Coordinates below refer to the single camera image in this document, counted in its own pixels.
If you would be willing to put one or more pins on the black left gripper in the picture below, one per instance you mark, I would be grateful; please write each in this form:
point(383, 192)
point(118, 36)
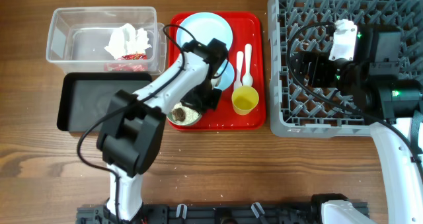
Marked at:
point(202, 108)

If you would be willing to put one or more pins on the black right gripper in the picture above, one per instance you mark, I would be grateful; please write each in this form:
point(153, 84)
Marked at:
point(307, 60)

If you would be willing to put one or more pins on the green bowl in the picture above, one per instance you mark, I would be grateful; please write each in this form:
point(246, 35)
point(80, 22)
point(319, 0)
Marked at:
point(188, 121)

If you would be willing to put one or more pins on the yellow plastic cup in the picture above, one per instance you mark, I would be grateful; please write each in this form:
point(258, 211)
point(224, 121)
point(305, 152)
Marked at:
point(244, 99)

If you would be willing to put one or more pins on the red snack wrapper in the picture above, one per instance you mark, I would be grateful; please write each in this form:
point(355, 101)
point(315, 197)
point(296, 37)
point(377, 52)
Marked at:
point(130, 62)

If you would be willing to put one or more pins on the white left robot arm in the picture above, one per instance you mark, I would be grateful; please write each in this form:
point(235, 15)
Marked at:
point(132, 129)

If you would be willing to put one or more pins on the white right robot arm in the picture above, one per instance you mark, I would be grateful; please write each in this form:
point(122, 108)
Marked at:
point(363, 62)

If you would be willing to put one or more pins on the grey dishwasher rack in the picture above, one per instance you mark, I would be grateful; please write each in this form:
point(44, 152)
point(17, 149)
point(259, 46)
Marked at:
point(293, 111)

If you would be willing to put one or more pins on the black food waste tray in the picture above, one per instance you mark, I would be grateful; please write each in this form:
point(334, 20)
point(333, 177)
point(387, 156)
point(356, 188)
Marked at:
point(85, 97)

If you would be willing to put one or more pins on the clear plastic waste bin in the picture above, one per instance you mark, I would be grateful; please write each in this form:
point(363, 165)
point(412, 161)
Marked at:
point(77, 37)

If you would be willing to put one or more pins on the light blue bowl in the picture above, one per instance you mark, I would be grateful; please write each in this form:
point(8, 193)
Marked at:
point(226, 76)

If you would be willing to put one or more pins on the red serving tray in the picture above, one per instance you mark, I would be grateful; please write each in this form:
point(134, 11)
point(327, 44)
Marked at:
point(246, 30)

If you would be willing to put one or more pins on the white plastic spoon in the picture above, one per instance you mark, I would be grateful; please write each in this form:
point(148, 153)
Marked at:
point(247, 79)

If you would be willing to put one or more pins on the white plastic fork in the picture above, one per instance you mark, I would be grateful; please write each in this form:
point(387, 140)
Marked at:
point(239, 64)

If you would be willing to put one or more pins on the light blue plate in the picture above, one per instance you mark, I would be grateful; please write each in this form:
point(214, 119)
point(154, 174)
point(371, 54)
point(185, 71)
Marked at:
point(207, 26)

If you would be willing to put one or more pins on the crumpled white tissue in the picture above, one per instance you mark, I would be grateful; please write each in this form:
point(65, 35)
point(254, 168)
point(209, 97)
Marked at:
point(126, 41)

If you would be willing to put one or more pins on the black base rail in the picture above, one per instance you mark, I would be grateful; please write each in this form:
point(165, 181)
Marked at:
point(162, 214)

